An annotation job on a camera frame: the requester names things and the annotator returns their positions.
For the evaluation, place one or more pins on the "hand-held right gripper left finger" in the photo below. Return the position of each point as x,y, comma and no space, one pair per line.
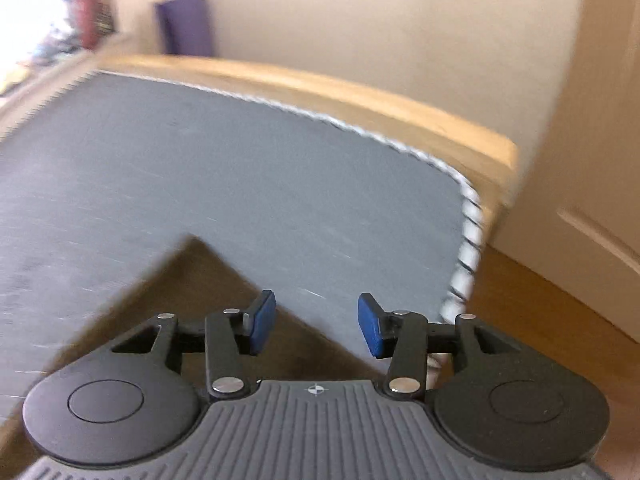
263,324

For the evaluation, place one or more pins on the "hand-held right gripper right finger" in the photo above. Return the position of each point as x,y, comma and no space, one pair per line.
371,327

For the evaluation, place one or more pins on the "brown pants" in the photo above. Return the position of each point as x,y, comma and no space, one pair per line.
200,282

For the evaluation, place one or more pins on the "white door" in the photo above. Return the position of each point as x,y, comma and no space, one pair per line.
600,135

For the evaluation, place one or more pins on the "purple box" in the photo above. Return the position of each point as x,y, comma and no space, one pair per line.
186,24

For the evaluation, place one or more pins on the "pile of colourful clutter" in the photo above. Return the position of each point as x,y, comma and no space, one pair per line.
47,47

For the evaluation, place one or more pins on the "dark red patterned cloth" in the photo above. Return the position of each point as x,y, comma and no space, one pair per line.
96,10

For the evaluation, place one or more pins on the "wooden bed frame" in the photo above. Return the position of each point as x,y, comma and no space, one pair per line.
400,106

